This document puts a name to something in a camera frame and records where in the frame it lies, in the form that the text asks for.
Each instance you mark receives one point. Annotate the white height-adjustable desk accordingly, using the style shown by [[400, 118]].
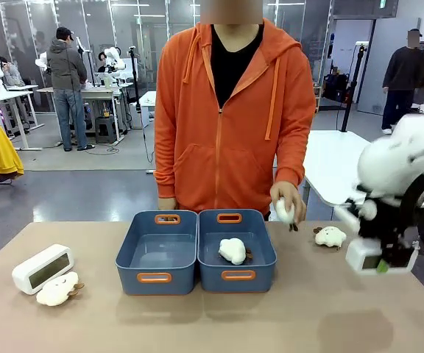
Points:
[[2, 97]]

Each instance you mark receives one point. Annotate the person's right hand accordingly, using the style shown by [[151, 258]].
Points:
[[166, 204]]

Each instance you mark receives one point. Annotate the person's left forearm orange sleeve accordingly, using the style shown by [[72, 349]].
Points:
[[293, 147]]

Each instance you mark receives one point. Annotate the yellow garment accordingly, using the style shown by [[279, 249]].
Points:
[[0, 150]]

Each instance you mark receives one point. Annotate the man in grey hoodie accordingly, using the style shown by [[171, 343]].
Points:
[[66, 81]]

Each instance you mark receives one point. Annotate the person's right forearm orange sleeve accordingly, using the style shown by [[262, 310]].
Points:
[[166, 158]]

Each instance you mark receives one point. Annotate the white sheep plush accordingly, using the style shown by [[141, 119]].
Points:
[[329, 237], [232, 250], [55, 290], [285, 211]]

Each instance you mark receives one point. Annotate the person's left hand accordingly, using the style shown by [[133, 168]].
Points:
[[285, 191]]

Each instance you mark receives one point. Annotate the person in dark sweater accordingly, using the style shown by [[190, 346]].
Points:
[[403, 77]]

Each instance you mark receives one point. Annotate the black bags pile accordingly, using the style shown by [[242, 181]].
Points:
[[336, 86]]

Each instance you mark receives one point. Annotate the white background table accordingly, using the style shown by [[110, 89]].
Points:
[[333, 162]]

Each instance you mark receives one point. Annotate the black tripod stand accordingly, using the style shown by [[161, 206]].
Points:
[[352, 84]]

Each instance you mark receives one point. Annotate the seated person black hair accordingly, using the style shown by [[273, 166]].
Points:
[[103, 60]]

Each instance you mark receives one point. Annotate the grey work desk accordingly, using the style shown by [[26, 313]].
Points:
[[99, 92]]

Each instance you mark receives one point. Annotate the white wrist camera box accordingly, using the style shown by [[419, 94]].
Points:
[[348, 217]]

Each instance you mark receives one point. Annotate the person in orange hoodie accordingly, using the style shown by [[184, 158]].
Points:
[[226, 121]]

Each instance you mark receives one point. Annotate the white digital clock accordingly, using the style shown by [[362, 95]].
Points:
[[39, 266], [359, 257]]

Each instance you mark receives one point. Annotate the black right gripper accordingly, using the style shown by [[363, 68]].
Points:
[[377, 220]]

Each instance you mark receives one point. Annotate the black camera stand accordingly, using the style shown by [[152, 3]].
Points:
[[134, 77]]

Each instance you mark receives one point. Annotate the black plastic stool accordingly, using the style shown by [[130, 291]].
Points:
[[106, 130]]

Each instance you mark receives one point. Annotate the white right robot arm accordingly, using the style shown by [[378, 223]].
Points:
[[392, 154]]

